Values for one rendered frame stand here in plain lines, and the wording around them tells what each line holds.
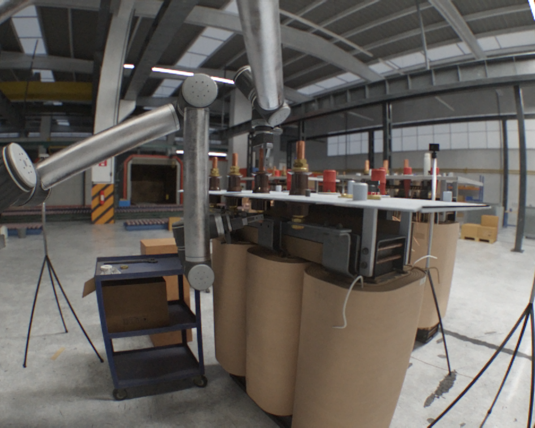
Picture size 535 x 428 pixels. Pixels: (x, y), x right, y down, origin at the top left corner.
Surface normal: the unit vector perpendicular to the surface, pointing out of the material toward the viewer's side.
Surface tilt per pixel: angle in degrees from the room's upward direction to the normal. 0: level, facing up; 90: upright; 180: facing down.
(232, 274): 90
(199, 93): 86
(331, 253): 90
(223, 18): 90
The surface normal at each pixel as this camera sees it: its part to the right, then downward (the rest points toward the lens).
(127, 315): 0.51, 0.09
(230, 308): -0.43, 0.07
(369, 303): -0.15, 0.08
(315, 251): -0.83, 0.03
